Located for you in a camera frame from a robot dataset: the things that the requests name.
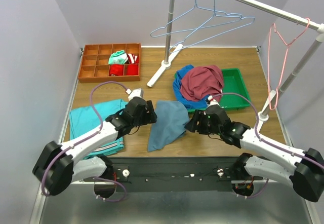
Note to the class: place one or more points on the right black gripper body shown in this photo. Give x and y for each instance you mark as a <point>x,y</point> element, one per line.
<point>214,129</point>

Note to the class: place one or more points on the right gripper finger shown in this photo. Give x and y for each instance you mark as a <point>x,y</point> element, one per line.
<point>192,125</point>
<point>198,115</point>

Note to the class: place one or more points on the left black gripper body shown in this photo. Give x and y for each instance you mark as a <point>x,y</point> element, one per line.
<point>147,113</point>

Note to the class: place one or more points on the grey-blue tank top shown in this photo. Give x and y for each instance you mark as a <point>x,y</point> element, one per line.
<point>172,116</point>

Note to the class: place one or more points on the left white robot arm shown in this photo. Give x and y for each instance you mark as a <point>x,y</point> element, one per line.
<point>61,164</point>

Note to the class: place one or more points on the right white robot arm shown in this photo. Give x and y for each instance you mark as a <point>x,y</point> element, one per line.
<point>302,170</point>

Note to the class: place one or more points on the green plastic tray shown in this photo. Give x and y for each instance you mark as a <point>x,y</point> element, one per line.
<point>233,83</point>

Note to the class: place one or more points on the maroon shirt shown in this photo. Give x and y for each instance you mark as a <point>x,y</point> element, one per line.
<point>202,81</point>

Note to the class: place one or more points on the red cloth right compartment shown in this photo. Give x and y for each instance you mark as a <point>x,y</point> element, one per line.
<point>132,70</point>

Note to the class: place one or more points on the red cloth compartment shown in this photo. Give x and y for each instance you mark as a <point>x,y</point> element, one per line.
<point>116,70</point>
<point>132,70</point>

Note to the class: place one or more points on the red cloth left compartment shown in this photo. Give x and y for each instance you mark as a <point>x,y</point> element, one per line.
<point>116,70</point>

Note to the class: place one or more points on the red white striped sock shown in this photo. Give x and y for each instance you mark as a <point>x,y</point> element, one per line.
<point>133,58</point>

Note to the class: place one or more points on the mint green sock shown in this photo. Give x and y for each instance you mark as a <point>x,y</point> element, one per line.
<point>119,57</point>

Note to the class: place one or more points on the turquoise folded shorts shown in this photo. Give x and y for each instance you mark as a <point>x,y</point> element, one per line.
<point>84,119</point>

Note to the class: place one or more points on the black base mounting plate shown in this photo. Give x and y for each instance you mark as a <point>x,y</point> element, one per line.
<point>182,174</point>

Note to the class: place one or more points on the orange compartment organizer box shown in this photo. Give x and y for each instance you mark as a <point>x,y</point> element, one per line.
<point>94,67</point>

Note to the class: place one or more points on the white clothes rack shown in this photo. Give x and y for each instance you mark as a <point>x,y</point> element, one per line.
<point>262,116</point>

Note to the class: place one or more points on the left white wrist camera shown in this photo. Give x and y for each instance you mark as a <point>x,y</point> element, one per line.
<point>134,93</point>

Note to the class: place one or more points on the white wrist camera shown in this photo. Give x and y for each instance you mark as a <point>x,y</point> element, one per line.
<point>134,93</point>
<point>211,101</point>

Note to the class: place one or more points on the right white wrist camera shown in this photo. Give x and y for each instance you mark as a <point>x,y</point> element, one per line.
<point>211,101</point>

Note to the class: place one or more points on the pink wire hanger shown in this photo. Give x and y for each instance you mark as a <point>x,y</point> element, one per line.
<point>273,101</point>

